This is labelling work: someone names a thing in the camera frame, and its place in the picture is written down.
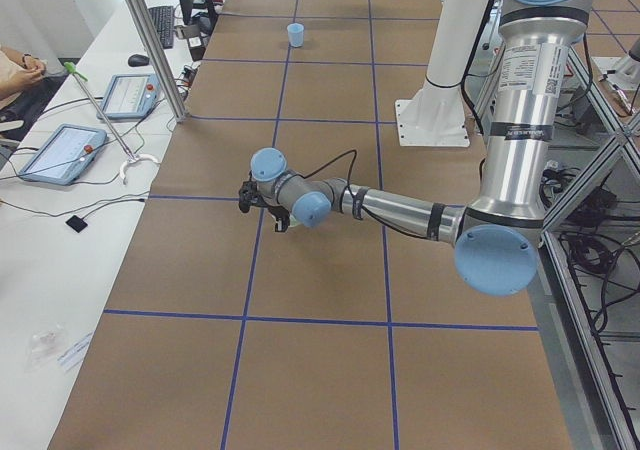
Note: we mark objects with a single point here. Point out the clear plastic bag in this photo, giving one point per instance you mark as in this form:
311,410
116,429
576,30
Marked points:
44,345

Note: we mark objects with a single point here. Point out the green ceramic bowl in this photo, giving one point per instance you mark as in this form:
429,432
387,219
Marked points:
293,222

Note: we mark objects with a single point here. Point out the reacher grabber stick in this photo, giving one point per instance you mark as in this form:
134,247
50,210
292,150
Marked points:
131,157

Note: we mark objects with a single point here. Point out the black computer mouse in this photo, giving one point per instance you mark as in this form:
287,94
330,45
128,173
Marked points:
138,60

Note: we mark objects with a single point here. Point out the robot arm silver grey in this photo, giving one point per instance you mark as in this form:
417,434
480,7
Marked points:
495,236

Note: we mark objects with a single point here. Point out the far blue teach pendant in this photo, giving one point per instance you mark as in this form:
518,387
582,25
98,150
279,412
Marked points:
130,96

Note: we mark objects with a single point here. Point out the small black square pad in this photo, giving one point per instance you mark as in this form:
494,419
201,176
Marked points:
76,223

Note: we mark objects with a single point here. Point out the blue teach pendant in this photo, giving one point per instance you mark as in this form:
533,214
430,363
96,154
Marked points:
130,96
64,156

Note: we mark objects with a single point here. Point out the near blue teach pendant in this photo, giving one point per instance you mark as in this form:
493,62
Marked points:
64,156

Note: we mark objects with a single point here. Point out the seated person's hand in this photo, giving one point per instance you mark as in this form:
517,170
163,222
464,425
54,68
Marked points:
34,70

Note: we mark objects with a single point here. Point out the white paper label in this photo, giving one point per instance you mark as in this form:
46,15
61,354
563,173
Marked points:
75,354

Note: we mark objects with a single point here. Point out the black keyboard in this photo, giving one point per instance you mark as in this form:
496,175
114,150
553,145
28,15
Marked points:
163,19

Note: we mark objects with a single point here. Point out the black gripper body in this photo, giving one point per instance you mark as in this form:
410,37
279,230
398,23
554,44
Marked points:
276,214

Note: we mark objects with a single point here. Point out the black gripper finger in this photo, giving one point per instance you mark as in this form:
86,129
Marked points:
281,224

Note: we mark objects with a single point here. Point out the light blue plastic cup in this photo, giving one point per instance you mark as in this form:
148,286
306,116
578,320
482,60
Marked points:
295,32

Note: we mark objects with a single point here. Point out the aluminium frame post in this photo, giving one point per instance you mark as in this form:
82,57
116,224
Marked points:
151,42

